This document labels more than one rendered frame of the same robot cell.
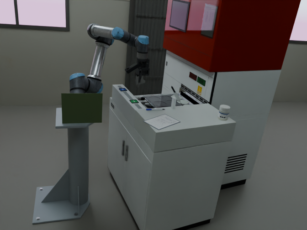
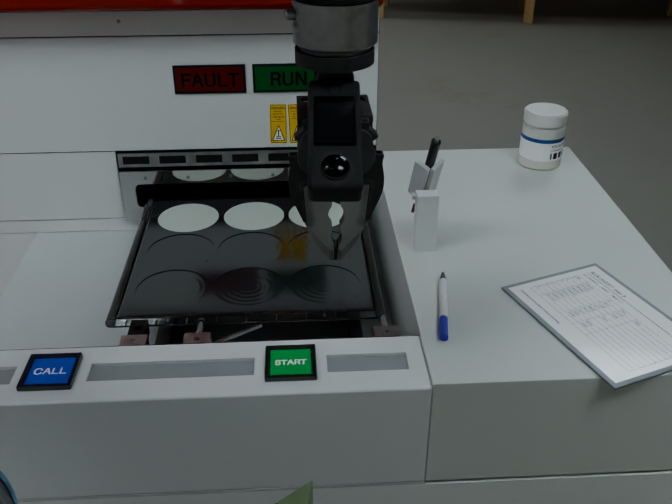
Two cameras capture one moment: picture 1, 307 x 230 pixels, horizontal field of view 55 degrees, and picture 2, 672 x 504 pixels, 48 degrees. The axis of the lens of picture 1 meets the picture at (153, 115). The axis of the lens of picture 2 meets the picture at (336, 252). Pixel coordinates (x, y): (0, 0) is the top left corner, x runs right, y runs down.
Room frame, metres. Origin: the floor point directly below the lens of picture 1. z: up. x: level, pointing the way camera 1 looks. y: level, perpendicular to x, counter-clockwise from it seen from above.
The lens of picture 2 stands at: (1.75, 0.74, 1.50)
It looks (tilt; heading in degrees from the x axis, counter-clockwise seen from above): 31 degrees down; 294
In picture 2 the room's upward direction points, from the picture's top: straight up
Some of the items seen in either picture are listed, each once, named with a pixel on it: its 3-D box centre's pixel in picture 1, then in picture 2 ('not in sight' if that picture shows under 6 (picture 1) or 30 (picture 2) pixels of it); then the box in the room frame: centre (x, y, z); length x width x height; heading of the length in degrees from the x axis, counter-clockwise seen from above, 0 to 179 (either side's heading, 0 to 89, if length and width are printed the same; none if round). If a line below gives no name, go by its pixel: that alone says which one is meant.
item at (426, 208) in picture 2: (176, 99); (424, 199); (2.00, -0.15, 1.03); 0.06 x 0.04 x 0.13; 117
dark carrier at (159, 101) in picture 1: (171, 102); (251, 249); (2.27, -0.14, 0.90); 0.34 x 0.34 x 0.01; 27
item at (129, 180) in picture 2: (192, 100); (247, 191); (2.38, -0.32, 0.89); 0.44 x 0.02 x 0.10; 27
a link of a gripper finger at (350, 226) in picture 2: (141, 81); (350, 210); (2.01, 0.11, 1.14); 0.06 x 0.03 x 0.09; 117
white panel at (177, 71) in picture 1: (185, 80); (139, 124); (2.55, -0.25, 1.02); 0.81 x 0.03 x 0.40; 27
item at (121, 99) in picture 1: (127, 103); (182, 417); (2.17, 0.21, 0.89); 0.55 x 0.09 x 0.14; 27
